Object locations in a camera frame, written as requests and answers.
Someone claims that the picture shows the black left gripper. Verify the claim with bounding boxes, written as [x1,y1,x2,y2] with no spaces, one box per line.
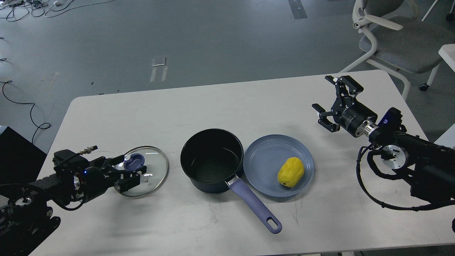
[79,155,148,199]

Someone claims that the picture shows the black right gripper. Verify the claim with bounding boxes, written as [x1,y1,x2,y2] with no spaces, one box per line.
[312,75,378,138]

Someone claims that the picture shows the glass pot lid blue knob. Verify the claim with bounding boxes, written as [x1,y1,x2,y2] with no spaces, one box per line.
[112,145,170,198]

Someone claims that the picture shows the yellow toy potato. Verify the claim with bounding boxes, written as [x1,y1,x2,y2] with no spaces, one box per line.
[277,157,305,188]

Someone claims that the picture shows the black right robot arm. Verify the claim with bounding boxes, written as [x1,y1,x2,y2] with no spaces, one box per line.
[312,75,455,211]

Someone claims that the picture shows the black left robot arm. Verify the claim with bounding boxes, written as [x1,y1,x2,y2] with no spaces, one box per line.
[1,146,147,256]

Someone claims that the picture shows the white grey office chair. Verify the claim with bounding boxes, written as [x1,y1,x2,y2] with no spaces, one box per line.
[342,0,454,99]

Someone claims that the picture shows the blue plate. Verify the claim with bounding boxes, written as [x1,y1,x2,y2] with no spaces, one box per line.
[243,134,315,197]

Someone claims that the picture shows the black box at left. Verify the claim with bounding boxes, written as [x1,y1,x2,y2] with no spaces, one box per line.
[0,126,47,185]

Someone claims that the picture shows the white table edge right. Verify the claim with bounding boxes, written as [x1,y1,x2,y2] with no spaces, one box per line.
[438,43,455,72]

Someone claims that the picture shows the dark pot purple handle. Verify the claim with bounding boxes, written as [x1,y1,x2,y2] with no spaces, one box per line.
[180,128,283,234]

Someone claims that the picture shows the tangled cables on floor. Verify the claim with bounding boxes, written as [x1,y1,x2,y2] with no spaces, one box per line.
[0,0,114,23]

